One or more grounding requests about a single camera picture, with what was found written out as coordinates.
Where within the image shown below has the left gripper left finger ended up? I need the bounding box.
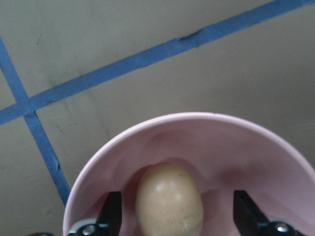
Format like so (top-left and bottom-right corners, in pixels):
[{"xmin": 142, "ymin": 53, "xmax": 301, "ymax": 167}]
[{"xmin": 68, "ymin": 191, "xmax": 122, "ymax": 236}]

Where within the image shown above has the brown egg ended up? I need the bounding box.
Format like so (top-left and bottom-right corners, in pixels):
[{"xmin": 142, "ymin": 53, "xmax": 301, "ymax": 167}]
[{"xmin": 135, "ymin": 163, "xmax": 204, "ymax": 236}]

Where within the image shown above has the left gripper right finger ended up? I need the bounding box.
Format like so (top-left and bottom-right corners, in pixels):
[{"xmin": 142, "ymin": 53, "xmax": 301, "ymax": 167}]
[{"xmin": 233, "ymin": 190, "xmax": 302, "ymax": 236}]

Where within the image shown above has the pink bowl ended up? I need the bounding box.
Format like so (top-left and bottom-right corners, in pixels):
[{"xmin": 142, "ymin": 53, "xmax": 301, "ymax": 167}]
[{"xmin": 63, "ymin": 113, "xmax": 315, "ymax": 236}]

